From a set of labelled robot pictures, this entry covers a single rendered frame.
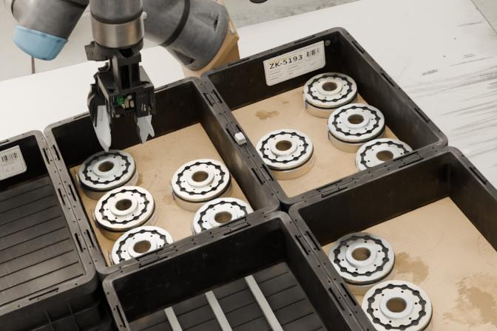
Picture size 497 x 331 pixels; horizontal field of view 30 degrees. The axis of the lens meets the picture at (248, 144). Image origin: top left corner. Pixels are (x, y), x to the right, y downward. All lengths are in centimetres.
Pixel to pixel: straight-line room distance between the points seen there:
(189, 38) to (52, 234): 50
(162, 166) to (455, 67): 72
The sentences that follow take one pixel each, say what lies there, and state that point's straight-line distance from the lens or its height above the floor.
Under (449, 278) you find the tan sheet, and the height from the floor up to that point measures 83.
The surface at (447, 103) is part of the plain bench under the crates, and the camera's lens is 197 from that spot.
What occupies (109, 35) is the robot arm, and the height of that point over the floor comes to 123.
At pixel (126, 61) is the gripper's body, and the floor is 119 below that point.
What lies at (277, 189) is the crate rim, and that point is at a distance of 147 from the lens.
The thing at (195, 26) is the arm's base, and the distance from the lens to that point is 187.
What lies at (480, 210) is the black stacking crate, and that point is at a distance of 150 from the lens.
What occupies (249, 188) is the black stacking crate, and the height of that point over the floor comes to 88.
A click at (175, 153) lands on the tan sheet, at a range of 172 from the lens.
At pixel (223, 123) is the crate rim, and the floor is 93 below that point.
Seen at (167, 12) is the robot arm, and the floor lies 97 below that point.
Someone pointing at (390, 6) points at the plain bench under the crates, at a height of 70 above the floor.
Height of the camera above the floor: 194
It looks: 41 degrees down
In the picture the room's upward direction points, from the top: 9 degrees counter-clockwise
